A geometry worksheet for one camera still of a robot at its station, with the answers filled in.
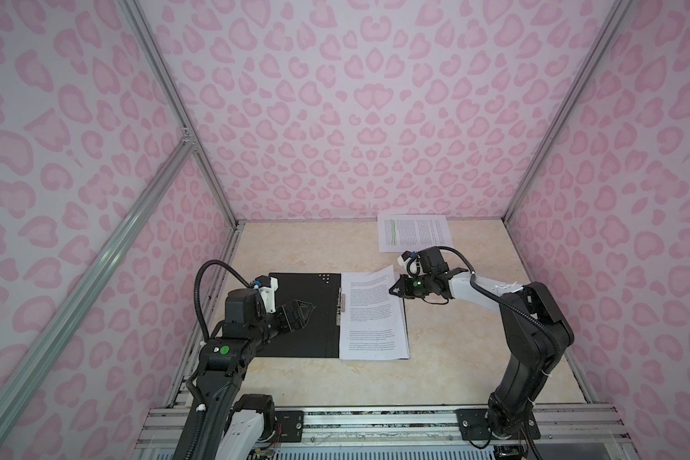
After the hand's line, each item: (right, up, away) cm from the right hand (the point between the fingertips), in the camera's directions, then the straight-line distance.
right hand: (392, 287), depth 91 cm
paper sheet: (-6, -10, +1) cm, 12 cm away
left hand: (-26, -2, -17) cm, 31 cm away
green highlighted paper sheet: (+7, +18, +26) cm, 33 cm away
